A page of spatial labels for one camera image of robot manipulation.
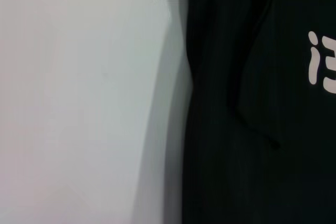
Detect black shirt with FREE print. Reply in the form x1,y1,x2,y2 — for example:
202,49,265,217
181,0,336,224

